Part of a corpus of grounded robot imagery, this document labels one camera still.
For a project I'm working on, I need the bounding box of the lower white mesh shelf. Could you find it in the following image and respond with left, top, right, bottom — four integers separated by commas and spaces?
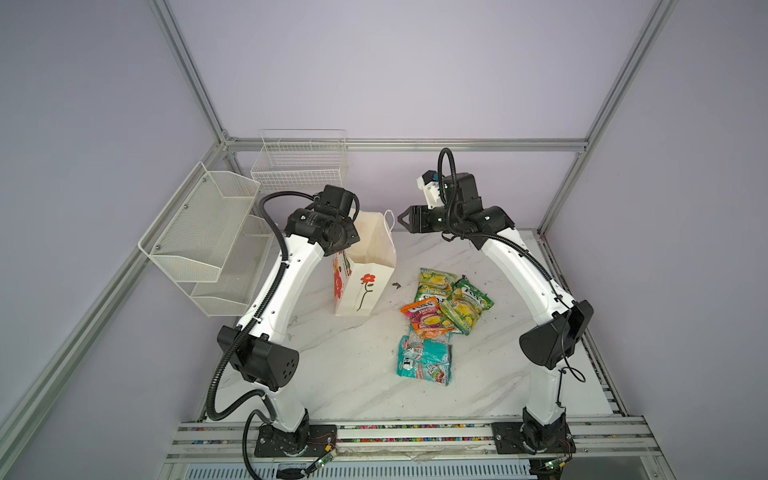
191, 215, 274, 317

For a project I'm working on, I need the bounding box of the orange snack packet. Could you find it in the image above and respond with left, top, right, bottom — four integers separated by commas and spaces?
400, 297, 455, 340

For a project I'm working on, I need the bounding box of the upper white mesh shelf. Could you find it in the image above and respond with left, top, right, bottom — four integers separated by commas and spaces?
138, 163, 260, 283

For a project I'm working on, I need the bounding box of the white floral paper bag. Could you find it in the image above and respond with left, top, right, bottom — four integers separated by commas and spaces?
333, 210, 397, 317

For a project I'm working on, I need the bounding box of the teal snack packet top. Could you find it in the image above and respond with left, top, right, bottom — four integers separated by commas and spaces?
396, 335, 452, 386

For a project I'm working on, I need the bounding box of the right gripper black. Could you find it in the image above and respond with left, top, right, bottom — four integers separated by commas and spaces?
394, 203, 458, 236

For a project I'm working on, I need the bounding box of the green snack packet right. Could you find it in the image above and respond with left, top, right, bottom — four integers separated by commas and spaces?
440, 277, 494, 335

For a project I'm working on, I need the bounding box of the white mesh shelf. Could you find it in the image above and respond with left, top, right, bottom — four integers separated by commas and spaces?
138, 163, 260, 283
191, 215, 274, 317

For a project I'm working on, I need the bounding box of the white wire basket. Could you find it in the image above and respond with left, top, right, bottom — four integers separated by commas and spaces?
251, 129, 349, 194

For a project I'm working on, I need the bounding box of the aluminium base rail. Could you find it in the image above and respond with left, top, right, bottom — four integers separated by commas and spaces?
159, 416, 675, 479

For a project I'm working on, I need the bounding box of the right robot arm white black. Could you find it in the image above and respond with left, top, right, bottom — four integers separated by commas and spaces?
397, 170, 594, 454

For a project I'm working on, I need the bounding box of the yellow-green snack packet back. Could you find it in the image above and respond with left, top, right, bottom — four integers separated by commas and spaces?
414, 268, 459, 302

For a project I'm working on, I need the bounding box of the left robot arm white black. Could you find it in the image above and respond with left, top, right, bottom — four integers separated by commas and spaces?
205, 185, 361, 456

